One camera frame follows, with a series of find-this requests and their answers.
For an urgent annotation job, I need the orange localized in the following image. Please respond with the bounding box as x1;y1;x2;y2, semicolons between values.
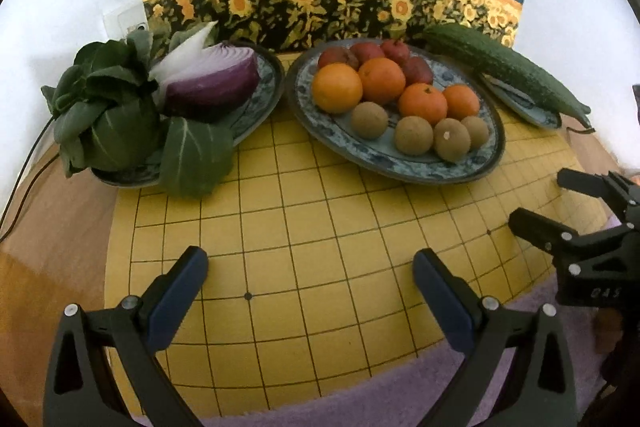
312;63;364;114
442;84;481;121
358;57;407;105
398;83;449;126

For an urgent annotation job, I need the oval blue patterned plate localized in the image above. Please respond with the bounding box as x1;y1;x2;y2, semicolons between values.
92;41;286;188

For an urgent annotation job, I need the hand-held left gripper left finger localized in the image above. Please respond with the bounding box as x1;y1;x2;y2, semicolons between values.
44;246;209;427

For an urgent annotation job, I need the small blue patterned plate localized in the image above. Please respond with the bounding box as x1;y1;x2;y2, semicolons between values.
477;72;563;129

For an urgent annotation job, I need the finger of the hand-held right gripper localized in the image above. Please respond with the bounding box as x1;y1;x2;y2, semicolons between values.
508;207;640;280
557;167;640;223

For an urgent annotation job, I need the white wall socket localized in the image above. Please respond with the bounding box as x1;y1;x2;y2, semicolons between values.
105;4;151;40

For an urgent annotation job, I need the large blue patterned plate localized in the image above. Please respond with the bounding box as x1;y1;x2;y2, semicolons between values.
285;39;506;184

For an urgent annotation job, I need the green bok choy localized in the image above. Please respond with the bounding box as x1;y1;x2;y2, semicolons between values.
41;29;236;198

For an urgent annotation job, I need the white onion wedge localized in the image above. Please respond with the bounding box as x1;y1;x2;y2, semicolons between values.
149;21;220;82

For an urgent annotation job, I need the red apple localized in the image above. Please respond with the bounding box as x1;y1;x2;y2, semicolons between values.
402;57;434;86
349;42;386;65
381;39;412;65
318;47;360;70

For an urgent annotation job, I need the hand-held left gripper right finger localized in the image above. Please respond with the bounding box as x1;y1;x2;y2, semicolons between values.
412;248;581;427

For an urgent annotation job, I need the yellow grid game board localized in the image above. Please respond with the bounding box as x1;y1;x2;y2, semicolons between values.
104;52;608;415

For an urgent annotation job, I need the green bumpy cucumber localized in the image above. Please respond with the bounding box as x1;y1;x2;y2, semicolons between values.
422;23;596;132

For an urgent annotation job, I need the halved red onion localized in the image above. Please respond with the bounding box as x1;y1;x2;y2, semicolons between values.
162;42;261;122

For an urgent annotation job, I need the black cable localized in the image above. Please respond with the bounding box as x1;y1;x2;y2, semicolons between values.
0;117;63;243

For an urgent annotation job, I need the purple fluffy towel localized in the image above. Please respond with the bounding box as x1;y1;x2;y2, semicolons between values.
135;214;640;427

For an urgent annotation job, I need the brown kiwi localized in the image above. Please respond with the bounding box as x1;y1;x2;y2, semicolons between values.
394;115;434;155
350;102;389;140
460;116;491;150
433;118;472;162

